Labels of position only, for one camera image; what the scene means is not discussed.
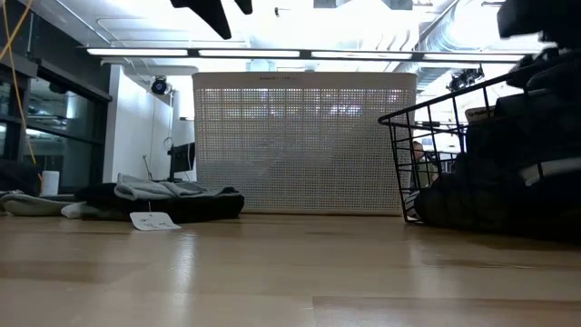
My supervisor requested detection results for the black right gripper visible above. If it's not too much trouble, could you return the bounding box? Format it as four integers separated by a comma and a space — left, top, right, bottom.
497, 0, 581, 46

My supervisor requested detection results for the black garment with grey stripes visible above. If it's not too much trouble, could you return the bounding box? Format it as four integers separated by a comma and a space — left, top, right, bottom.
465, 88, 581, 242

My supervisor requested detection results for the black wire basket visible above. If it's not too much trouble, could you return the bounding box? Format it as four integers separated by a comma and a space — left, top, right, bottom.
377, 45, 581, 242

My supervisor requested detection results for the pale grey-green cloth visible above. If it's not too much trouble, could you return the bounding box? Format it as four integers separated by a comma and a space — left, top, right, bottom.
113, 172, 241, 202

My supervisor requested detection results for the dark grey-green garment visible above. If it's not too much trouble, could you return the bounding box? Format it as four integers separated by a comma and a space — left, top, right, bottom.
413, 152, 523, 233

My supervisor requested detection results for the dark navy garment with tag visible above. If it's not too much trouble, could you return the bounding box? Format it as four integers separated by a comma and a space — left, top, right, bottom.
74, 181, 246, 232

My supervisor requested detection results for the long ceiling light fixture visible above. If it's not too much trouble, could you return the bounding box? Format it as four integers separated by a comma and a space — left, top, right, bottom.
77, 45, 532, 64

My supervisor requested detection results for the black computer monitor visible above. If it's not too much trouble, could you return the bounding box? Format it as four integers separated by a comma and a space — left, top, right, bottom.
167, 142, 197, 183

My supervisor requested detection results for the white perforated plastic laundry basket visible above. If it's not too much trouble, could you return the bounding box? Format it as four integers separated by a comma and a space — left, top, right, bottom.
192, 71, 419, 217

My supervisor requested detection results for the black-framed glass partition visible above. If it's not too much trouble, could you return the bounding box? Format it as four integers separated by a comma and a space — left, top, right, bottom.
0, 45, 113, 190

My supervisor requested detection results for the person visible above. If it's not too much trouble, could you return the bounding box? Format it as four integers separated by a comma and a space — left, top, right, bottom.
410, 140, 440, 192

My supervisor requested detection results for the white paper roll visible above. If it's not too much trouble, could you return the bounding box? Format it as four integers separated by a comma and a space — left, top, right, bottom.
40, 170, 61, 197

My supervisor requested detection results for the white sock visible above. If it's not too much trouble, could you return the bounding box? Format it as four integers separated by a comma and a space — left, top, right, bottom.
60, 202, 94, 220

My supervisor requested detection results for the pale green sock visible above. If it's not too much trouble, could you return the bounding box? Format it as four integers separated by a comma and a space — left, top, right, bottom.
0, 193, 78, 218

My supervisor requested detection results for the round black ceiling camera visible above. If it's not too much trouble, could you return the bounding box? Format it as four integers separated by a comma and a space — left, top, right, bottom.
149, 75, 170, 96

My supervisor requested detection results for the black ceiling camera cluster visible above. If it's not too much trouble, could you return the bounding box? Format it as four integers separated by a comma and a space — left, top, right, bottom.
447, 66, 485, 94

